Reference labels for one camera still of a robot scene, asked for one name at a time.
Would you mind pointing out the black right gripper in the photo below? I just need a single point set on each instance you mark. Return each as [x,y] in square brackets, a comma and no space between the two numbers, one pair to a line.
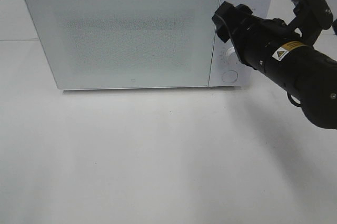
[266,45]

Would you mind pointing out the white timer knob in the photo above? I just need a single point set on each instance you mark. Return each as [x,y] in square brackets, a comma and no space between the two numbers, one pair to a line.
[231,51]

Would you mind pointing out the round white door button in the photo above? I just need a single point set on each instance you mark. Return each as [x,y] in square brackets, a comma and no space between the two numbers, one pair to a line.
[230,76]

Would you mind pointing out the white microwave door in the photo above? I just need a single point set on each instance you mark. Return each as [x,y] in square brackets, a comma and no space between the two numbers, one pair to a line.
[117,44]

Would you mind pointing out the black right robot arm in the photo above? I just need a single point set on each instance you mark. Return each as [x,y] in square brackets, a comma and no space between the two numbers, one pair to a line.
[315,95]

